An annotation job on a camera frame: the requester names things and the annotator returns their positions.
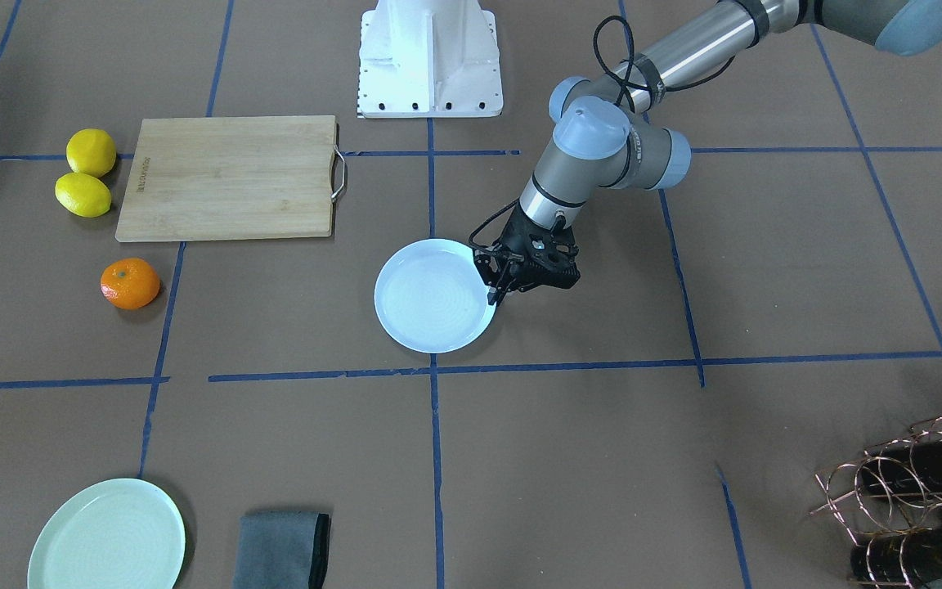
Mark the brown glass bottle middle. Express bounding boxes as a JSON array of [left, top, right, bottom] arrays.
[[859, 439, 942, 498]]

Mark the orange mandarin fruit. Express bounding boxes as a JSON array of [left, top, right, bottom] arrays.
[[100, 258, 161, 310]]

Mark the dark grey folded cloth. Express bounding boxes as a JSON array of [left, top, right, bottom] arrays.
[[231, 510, 332, 588]]

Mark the brown glass bottle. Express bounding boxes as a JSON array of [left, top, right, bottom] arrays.
[[850, 527, 942, 588], [859, 439, 942, 498]]

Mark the bamboo cutting board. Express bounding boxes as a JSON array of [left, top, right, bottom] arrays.
[[115, 115, 345, 243]]

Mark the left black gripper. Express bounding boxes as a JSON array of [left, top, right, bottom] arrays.
[[473, 206, 581, 306]]

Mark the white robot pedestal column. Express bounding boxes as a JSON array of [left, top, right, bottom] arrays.
[[357, 1, 505, 119]]

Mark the brown glass bottle front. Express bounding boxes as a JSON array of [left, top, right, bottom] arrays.
[[850, 527, 942, 588]]

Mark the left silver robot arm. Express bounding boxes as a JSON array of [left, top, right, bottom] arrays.
[[469, 1, 942, 306]]

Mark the light blue plate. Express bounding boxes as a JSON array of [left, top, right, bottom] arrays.
[[374, 238, 496, 353]]

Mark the copper wire bottle rack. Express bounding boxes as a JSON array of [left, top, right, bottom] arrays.
[[814, 415, 942, 588]]

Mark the yellow lemon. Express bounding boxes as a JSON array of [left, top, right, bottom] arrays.
[[55, 172, 112, 218], [65, 128, 119, 178]]

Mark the pale green plate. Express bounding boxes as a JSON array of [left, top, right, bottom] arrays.
[[26, 478, 186, 588]]

